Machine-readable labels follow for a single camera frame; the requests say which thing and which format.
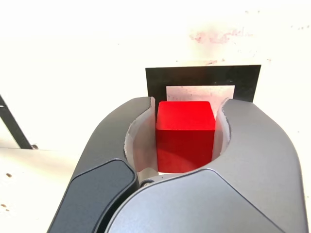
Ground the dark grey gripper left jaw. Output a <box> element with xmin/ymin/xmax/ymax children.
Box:
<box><xmin>48</xmin><ymin>96</ymin><xmax>159</xmax><ymax>233</ymax></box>

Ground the black tape strip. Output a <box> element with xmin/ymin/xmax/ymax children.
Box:
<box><xmin>0</xmin><ymin>94</ymin><xmax>34</xmax><ymax>150</ymax></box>

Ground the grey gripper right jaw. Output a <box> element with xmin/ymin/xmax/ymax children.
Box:
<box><xmin>106</xmin><ymin>98</ymin><xmax>306</xmax><ymax>233</ymax></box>

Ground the black tape square outline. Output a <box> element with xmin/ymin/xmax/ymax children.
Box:
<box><xmin>145</xmin><ymin>64</ymin><xmax>262</xmax><ymax>102</ymax></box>

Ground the red cube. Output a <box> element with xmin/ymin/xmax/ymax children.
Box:
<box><xmin>155</xmin><ymin>100</ymin><xmax>217</xmax><ymax>174</ymax></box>

